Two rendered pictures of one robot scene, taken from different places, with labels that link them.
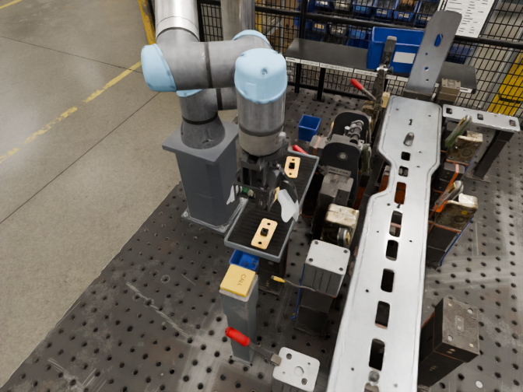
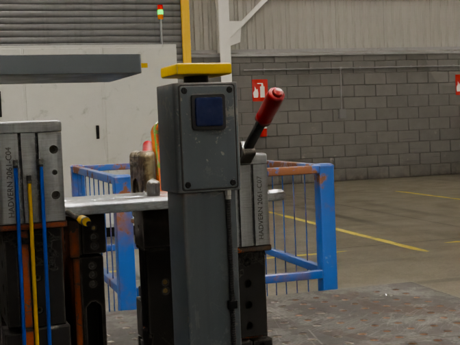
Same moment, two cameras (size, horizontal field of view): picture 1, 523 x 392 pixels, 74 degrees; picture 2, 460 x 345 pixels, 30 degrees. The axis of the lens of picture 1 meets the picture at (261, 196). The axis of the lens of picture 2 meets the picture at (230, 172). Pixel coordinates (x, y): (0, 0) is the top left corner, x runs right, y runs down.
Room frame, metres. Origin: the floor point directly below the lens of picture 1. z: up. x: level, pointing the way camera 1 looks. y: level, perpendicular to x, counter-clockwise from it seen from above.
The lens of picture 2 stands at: (0.94, 0.76, 1.09)
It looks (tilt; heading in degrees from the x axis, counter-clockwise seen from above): 3 degrees down; 229
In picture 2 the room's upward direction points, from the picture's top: 2 degrees counter-clockwise
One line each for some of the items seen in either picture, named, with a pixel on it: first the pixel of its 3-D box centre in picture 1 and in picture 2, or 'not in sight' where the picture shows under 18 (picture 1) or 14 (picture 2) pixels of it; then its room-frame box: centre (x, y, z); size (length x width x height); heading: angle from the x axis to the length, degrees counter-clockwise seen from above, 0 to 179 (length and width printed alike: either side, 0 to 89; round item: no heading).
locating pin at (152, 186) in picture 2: (373, 376); (153, 192); (0.22, -0.25, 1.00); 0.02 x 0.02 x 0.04
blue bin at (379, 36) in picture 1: (402, 50); not in sight; (1.59, -0.66, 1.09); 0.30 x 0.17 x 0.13; 77
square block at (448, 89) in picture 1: (435, 118); not in sight; (1.36, -0.82, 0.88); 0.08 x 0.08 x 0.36; 69
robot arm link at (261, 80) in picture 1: (261, 91); not in sight; (0.48, 0.00, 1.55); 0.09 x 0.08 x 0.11; 8
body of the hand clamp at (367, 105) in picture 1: (362, 139); not in sight; (1.21, -0.44, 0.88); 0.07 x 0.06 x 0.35; 69
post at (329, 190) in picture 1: (321, 229); not in sight; (0.70, -0.20, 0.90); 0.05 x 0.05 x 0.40; 69
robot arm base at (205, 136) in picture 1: (201, 123); not in sight; (0.95, 0.20, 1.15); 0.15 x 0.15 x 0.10
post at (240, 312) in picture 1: (242, 323); (205, 291); (0.37, 0.05, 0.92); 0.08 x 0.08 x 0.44; 69
